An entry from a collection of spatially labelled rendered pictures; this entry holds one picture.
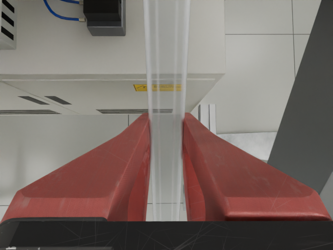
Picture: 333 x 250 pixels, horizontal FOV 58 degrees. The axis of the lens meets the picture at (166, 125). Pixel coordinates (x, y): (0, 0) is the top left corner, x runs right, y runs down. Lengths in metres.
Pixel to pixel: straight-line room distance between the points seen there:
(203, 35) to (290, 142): 0.30
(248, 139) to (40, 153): 0.73
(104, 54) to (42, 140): 0.71
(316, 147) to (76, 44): 0.38
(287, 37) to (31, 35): 0.93
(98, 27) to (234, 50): 0.77
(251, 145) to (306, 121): 0.92
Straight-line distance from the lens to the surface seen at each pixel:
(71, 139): 1.10
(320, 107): 0.17
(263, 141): 1.11
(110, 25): 0.44
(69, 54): 0.48
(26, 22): 0.52
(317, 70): 0.17
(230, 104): 1.10
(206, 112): 0.75
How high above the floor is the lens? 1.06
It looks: 86 degrees down
